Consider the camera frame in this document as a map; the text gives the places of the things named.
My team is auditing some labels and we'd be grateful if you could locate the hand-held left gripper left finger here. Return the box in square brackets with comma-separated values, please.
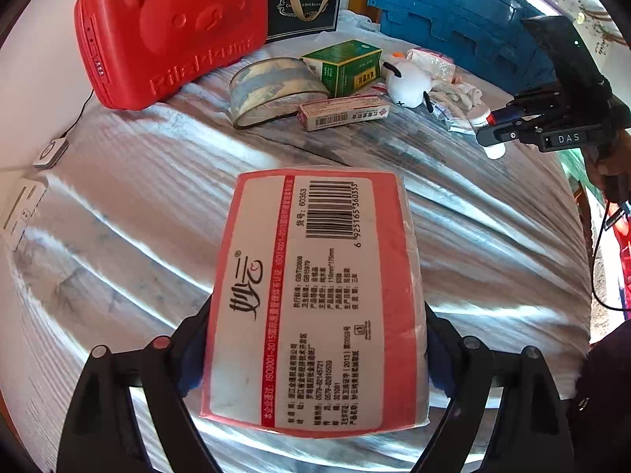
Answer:
[59, 300, 218, 473]

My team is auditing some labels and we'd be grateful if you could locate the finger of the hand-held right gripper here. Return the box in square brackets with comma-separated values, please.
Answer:
[476, 125, 543, 152]
[490, 89, 563, 127]

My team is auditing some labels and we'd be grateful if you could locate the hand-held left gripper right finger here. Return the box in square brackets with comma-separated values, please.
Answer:
[424, 300, 575, 473]

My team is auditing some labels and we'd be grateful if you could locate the white pill bottle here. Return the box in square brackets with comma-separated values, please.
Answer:
[484, 113, 507, 159]

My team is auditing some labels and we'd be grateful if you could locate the blue plastic crate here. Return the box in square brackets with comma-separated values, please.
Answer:
[367, 0, 568, 97]

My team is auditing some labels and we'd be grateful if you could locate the pink tissue pack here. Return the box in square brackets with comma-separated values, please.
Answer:
[200, 166, 432, 438]

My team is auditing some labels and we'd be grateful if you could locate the person's right hand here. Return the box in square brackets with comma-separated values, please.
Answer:
[586, 130, 631, 201]

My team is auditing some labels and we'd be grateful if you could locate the white crumpled cloth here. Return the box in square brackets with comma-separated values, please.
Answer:
[431, 81, 490, 119]

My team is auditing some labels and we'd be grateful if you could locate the pink and white plastic packet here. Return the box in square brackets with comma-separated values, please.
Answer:
[407, 47, 457, 84]

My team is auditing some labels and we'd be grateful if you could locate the white plush toy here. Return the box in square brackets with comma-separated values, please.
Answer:
[382, 49, 437, 112]

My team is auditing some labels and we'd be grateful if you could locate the red and white ointment box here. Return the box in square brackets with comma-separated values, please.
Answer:
[297, 97, 392, 132]

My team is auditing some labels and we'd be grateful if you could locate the person's dark clothing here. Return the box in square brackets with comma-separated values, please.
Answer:
[582, 315, 631, 473]

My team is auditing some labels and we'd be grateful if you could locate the green medicine box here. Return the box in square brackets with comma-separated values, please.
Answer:
[302, 40, 384, 98]

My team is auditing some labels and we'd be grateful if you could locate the white power strip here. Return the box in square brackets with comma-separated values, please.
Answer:
[0, 177, 50, 250]

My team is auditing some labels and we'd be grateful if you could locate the clear tape roll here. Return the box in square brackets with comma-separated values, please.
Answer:
[229, 58, 330, 131]

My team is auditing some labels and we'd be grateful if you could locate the black gift bag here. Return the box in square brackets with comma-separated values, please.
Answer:
[266, 0, 344, 44]

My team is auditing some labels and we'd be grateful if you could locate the white charger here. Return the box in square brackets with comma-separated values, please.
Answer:
[34, 139, 69, 169]

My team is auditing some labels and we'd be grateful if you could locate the red bear-face plastic case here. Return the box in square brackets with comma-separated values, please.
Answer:
[74, 0, 269, 110]

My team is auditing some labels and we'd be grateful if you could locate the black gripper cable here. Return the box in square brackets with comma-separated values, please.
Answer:
[589, 202, 631, 312]

